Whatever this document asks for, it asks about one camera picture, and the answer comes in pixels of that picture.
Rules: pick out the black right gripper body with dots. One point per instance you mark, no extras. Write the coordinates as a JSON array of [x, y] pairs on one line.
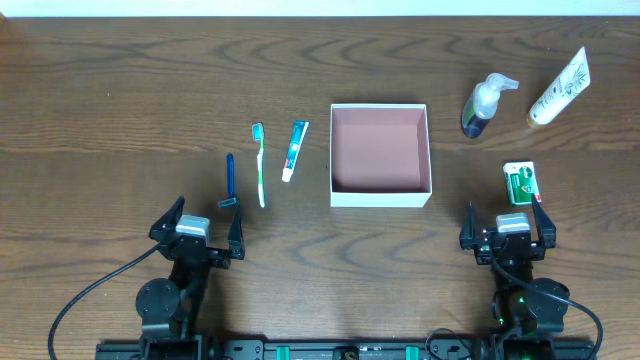
[[509, 242]]

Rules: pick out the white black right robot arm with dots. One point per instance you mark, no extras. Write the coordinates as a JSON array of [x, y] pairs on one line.
[[530, 306]]

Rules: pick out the white cream shampoo tube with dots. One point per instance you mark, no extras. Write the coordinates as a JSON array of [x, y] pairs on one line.
[[572, 80]]

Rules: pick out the clear pump soap bottle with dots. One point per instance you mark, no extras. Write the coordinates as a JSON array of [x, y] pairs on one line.
[[482, 104]]

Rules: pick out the green Dettol soap bar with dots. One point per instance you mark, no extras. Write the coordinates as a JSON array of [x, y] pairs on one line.
[[521, 183]]

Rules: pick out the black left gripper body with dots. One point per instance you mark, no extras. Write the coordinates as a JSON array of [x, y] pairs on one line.
[[192, 247]]

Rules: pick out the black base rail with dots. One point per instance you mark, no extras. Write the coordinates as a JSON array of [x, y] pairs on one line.
[[437, 348]]

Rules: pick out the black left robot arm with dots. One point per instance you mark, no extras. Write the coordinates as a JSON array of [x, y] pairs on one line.
[[169, 306]]

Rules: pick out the green white toothbrush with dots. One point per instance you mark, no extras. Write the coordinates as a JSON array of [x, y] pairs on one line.
[[259, 137]]

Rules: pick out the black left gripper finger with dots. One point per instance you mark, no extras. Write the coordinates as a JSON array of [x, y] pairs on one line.
[[165, 227], [235, 236]]

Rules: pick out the teal toothpaste tube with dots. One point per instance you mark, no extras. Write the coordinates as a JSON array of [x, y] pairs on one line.
[[299, 130]]

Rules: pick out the blue disposable razor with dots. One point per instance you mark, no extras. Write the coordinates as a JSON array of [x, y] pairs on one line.
[[230, 175]]

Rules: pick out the white box pink interior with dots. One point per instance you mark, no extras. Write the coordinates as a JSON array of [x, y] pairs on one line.
[[379, 156]]

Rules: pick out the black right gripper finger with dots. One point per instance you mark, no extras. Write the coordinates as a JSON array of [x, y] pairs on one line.
[[467, 237], [546, 229]]

